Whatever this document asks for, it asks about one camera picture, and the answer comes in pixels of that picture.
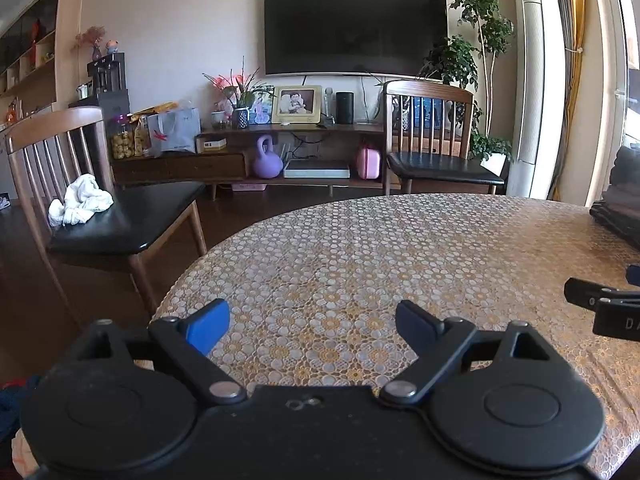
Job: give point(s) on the grey gift bag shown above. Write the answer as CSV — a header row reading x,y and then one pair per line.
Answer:
x,y
172,132

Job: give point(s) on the purple kettlebell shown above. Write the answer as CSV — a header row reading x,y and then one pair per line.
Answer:
x,y
267,162

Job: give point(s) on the wooden chair black seat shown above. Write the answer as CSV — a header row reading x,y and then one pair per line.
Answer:
x,y
440,167
125,220

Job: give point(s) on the black cylinder speaker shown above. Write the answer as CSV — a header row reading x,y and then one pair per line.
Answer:
x,y
344,107

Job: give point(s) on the black flat television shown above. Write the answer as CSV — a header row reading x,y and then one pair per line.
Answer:
x,y
355,30

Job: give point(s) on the tall green potted plant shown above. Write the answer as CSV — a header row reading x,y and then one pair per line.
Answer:
x,y
480,25

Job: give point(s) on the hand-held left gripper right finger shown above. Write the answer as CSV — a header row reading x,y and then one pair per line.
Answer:
x,y
415,327

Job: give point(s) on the yellow paper bag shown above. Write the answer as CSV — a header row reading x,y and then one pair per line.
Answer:
x,y
155,108

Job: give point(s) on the yellow grey curtain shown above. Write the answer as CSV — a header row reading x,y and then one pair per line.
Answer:
x,y
572,35

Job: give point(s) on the small yellow white box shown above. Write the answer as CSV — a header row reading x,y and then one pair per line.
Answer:
x,y
211,145

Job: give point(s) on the clear jar of yellow snacks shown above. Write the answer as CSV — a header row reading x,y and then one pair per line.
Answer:
x,y
121,142

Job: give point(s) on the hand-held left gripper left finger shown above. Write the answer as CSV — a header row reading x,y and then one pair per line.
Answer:
x,y
207,325

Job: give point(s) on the vase with pink flowers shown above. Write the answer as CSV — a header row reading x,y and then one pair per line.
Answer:
x,y
92,40

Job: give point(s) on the yellow photo frame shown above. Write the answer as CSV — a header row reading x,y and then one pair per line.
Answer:
x,y
297,104

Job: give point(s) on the black water dispenser cabinet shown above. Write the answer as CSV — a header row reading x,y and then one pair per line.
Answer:
x,y
112,102

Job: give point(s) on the small colourful picture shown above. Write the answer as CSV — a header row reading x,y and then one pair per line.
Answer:
x,y
260,105

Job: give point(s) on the dark blue cloth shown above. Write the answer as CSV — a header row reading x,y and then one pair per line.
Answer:
x,y
12,405

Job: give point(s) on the crumpled white cloth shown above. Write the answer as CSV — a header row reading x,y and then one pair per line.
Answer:
x,y
82,200

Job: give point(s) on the light wooden bookshelf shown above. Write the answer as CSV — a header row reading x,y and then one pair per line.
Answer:
x,y
30,60

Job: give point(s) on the dark wooden television cabinet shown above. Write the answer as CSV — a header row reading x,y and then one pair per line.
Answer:
x,y
175,167

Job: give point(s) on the grey folded garment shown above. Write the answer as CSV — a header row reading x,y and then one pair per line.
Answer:
x,y
627,170

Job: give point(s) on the pink flat tray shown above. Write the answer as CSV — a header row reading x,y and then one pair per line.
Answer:
x,y
249,186

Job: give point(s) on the potted pink flower plant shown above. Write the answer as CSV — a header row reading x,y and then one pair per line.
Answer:
x,y
240,90

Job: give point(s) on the white standing air conditioner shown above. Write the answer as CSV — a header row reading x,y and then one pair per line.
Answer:
x,y
532,85

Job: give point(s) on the white garment with orange stitching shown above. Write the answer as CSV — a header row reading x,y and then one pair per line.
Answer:
x,y
22,452

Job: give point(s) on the pink small case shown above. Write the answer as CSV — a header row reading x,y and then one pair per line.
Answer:
x,y
368,162

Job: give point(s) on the white flat box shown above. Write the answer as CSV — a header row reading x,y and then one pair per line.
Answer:
x,y
316,169

